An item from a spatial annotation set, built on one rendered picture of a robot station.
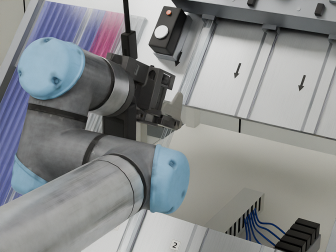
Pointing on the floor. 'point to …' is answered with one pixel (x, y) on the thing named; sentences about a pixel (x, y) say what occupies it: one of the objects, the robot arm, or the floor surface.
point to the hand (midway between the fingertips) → (169, 126)
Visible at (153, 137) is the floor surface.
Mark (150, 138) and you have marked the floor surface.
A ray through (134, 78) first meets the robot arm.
